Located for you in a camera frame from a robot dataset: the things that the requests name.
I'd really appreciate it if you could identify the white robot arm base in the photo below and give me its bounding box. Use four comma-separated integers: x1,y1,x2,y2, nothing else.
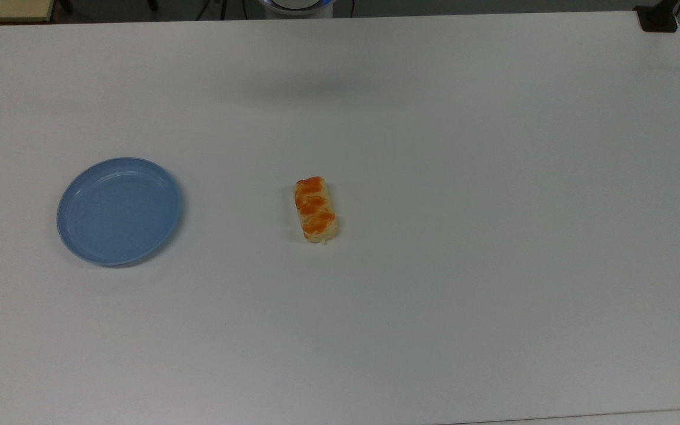
257,0,335,19

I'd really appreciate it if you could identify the orange glazed bread loaf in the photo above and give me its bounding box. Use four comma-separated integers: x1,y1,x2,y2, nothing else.
294,176,339,245

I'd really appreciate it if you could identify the blue round plate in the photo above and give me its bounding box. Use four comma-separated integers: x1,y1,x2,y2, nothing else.
57,157,183,267

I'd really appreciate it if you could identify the black table clamp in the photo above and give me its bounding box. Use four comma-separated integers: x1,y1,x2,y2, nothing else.
635,0,680,33

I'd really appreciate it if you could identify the beige wooden furniture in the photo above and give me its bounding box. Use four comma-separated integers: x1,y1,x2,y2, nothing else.
0,0,57,24

